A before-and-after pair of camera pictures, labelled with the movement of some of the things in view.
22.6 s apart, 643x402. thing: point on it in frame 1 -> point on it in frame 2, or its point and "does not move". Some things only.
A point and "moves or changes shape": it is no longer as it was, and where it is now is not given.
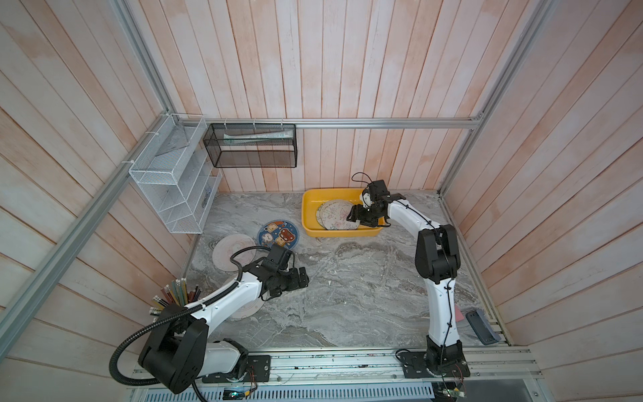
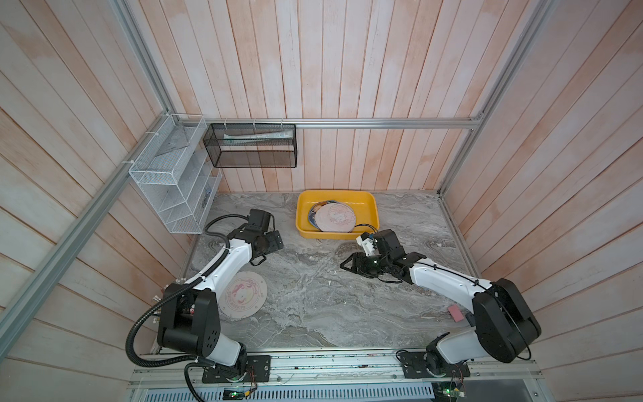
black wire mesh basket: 252,145 does not move
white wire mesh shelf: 174,172 does not move
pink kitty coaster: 224,248 moves or changes shape
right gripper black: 356,213 -> 356,262
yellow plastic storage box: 314,198 does not move
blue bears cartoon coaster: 278,232 -> 311,214
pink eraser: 459,315 does not move
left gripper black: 295,283 -> 274,241
